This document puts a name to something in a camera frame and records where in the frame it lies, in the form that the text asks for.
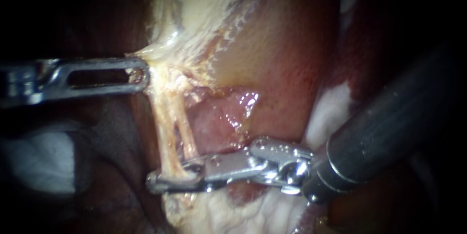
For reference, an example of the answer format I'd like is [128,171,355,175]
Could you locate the right arm instrument jaw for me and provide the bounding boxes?
[181,155,209,177]
[145,170,209,195]

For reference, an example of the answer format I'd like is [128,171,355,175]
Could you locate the right arm instrument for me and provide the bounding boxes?
[201,136,315,196]

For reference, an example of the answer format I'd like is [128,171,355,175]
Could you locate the left arm instrument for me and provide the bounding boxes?
[0,58,61,109]

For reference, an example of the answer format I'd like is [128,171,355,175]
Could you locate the left arm instrument jaw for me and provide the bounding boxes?
[54,57,151,100]

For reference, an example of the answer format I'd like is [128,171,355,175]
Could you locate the gallbladder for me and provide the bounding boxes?
[126,0,342,144]

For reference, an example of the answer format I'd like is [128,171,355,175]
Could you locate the thin tube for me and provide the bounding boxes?
[148,88,189,178]
[173,97,200,160]

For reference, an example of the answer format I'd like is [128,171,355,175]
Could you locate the dark red liver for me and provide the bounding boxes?
[62,0,442,234]

